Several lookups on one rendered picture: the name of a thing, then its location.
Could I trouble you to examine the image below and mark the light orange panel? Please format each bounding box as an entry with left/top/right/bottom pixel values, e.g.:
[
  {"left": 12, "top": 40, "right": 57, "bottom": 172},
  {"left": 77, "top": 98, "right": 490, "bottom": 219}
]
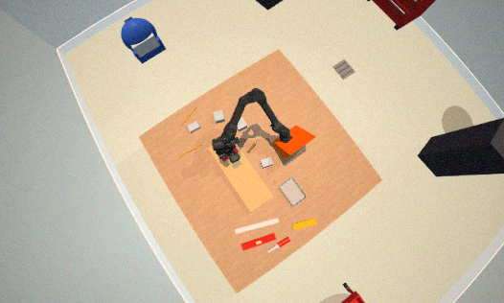
[{"left": 208, "top": 144, "right": 273, "bottom": 212}]

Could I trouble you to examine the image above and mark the white flat bar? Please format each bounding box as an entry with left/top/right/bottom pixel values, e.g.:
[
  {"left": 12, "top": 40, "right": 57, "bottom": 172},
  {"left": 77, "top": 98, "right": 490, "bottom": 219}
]
[{"left": 235, "top": 219, "right": 279, "bottom": 234}]

